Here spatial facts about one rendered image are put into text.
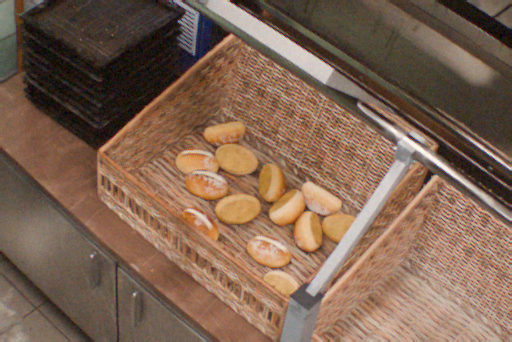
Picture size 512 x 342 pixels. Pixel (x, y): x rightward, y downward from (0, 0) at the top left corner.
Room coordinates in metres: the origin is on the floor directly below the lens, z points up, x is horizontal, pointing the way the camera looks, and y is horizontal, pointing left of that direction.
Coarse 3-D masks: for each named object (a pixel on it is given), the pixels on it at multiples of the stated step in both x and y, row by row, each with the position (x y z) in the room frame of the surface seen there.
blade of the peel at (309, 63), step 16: (224, 0) 1.37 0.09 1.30; (224, 16) 1.35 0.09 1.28; (240, 16) 1.34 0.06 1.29; (256, 32) 1.31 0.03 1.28; (272, 32) 1.31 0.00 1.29; (272, 48) 1.29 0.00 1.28; (288, 48) 1.28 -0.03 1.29; (304, 64) 1.25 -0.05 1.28; (320, 64) 1.25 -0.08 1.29; (320, 80) 1.23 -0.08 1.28; (336, 80) 1.25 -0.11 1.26; (368, 96) 1.34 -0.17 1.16
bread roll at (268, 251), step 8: (256, 240) 1.44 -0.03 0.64; (264, 240) 1.43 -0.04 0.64; (272, 240) 1.43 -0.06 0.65; (280, 240) 1.45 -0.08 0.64; (248, 248) 1.43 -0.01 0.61; (256, 248) 1.42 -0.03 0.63; (264, 248) 1.42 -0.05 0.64; (272, 248) 1.42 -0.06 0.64; (280, 248) 1.42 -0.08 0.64; (288, 248) 1.43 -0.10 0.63; (256, 256) 1.41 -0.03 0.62; (264, 256) 1.41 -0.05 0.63; (272, 256) 1.40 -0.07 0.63; (280, 256) 1.41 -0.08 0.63; (288, 256) 1.42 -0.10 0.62; (264, 264) 1.40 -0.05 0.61; (272, 264) 1.40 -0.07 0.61; (280, 264) 1.40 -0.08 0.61
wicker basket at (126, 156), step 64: (256, 64) 1.85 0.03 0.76; (128, 128) 1.59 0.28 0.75; (192, 128) 1.77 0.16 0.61; (256, 128) 1.79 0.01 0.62; (320, 128) 1.71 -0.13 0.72; (128, 192) 1.47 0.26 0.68; (256, 192) 1.62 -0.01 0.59; (192, 256) 1.36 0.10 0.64; (320, 256) 1.46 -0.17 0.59; (256, 320) 1.25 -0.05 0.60
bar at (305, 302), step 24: (192, 0) 1.53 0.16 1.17; (264, 48) 1.42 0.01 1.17; (336, 96) 1.32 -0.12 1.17; (360, 120) 1.29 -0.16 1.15; (384, 120) 1.27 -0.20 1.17; (408, 144) 1.23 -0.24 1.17; (432, 168) 1.19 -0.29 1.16; (456, 168) 1.19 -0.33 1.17; (384, 192) 1.18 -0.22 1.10; (480, 192) 1.14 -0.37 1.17; (360, 216) 1.16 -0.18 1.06; (504, 216) 1.10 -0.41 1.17; (336, 264) 1.10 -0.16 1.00; (312, 288) 1.07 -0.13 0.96; (288, 312) 1.06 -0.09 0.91; (312, 312) 1.05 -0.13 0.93; (288, 336) 1.05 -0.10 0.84
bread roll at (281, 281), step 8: (272, 272) 1.35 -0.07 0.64; (280, 272) 1.35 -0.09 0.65; (264, 280) 1.34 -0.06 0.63; (272, 280) 1.33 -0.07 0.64; (280, 280) 1.33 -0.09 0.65; (288, 280) 1.33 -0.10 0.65; (296, 280) 1.34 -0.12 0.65; (280, 288) 1.32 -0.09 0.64; (288, 288) 1.31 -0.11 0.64; (296, 288) 1.31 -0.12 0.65; (288, 296) 1.30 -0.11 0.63
